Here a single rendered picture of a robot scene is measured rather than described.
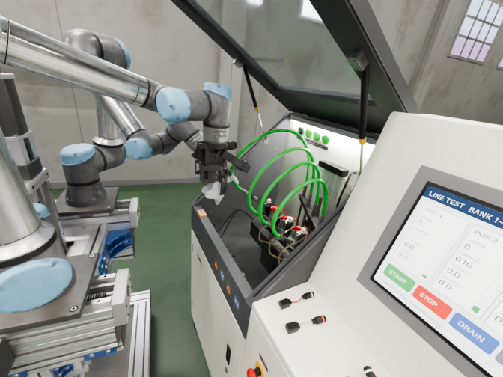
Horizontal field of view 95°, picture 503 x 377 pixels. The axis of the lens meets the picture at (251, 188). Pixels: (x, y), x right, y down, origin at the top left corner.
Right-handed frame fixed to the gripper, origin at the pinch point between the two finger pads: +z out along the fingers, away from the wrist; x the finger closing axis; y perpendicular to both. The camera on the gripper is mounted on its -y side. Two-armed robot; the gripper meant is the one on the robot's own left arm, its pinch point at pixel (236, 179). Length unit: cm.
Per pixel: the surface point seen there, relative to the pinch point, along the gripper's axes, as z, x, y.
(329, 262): 33.3, 32.5, -6.8
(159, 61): -133, -240, -12
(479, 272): 32, 61, -27
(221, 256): 17.3, 11.3, 23.6
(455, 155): 17, 51, -42
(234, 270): 21.5, 18.4, 21.4
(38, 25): -221, -210, 62
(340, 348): 42, 49, 6
